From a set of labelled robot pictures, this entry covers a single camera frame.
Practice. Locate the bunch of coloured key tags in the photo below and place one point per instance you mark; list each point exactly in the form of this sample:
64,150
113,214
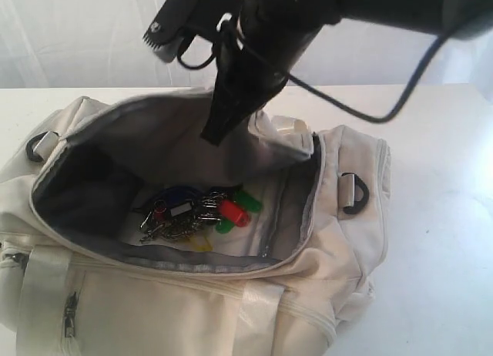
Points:
183,214

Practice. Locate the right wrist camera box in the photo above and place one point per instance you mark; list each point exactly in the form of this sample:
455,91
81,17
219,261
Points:
178,22

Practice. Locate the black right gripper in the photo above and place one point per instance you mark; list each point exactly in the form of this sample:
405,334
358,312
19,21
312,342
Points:
259,47

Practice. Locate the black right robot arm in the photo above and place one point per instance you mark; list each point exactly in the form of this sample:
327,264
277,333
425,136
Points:
444,19

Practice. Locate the white backdrop curtain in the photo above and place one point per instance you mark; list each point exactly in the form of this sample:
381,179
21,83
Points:
98,43

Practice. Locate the cream fabric duffel bag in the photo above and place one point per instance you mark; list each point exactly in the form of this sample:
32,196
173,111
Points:
75,280

